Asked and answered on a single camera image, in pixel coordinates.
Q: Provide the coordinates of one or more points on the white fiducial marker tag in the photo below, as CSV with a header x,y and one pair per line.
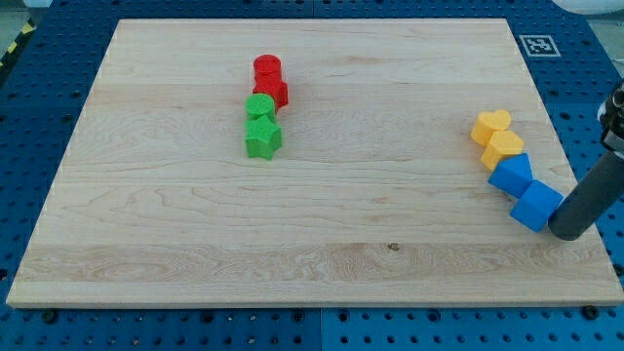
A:
x,y
539,46

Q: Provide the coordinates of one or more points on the robot arm end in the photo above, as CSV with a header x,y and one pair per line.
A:
x,y
610,116

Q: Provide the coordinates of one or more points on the blue cube block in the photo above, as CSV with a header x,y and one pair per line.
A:
x,y
536,205

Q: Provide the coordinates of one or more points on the green star block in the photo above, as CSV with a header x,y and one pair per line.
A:
x,y
263,138

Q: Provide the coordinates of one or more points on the yellow hexagon block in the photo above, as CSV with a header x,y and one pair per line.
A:
x,y
501,145

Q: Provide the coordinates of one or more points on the green cylinder block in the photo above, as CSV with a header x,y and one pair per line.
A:
x,y
260,104

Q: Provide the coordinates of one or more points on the red star block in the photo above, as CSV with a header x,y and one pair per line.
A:
x,y
274,86

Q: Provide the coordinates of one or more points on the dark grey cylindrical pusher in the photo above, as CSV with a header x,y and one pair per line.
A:
x,y
590,198

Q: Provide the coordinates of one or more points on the wooden board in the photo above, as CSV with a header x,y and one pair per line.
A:
x,y
377,196

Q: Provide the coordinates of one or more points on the yellow heart block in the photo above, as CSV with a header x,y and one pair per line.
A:
x,y
489,122

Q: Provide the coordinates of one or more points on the red cylinder block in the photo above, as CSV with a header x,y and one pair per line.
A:
x,y
267,67

